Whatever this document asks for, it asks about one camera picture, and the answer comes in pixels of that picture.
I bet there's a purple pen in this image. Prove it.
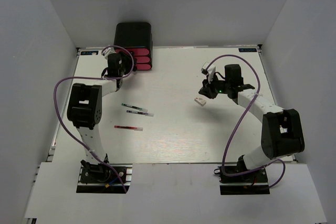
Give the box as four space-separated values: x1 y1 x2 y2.
126 110 154 117

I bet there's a pink top drawer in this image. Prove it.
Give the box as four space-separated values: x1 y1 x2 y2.
114 46 150 57

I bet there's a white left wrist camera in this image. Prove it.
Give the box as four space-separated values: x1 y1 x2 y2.
101 47 116 60

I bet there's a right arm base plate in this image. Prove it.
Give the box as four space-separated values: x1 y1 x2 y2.
214 166 270 196

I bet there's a pink middle drawer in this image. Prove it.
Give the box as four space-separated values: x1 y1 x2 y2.
134 56 151 64

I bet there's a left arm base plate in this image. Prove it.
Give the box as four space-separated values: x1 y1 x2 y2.
76 160 133 194

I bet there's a white staples box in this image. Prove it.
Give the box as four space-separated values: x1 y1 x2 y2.
194 97 206 106

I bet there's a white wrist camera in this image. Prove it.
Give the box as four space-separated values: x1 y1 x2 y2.
201 62 216 83
101 47 116 60

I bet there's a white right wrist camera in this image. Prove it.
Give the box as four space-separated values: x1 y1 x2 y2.
201 62 216 83

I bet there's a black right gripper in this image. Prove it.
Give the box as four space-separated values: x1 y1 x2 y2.
199 73 232 99

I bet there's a right blue table label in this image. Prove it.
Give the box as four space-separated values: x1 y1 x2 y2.
238 48 257 52

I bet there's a green pen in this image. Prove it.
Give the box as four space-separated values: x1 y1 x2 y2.
121 103 148 112

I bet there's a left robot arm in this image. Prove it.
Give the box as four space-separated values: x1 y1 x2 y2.
67 51 136 182

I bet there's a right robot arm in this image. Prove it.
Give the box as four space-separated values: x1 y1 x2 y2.
199 63 304 182

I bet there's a black drawer cabinet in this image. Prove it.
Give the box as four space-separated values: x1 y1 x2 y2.
113 22 153 51

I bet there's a blue table label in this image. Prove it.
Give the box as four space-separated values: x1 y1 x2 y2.
238 48 257 52
80 50 99 56

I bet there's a left blue table label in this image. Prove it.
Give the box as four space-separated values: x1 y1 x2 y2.
80 50 99 56

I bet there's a red pen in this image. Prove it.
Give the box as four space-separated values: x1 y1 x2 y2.
114 125 143 131

